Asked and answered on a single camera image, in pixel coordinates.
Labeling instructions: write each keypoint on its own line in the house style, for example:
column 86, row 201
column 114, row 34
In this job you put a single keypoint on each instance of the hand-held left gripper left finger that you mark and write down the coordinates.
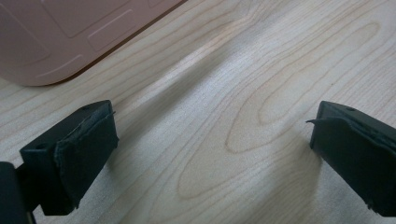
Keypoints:
column 74, row 155

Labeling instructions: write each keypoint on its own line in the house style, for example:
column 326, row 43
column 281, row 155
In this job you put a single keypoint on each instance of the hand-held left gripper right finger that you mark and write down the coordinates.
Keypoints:
column 358, row 155

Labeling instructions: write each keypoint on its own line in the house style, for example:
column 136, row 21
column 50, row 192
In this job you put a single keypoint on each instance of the pink plastic tray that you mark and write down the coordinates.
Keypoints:
column 56, row 34

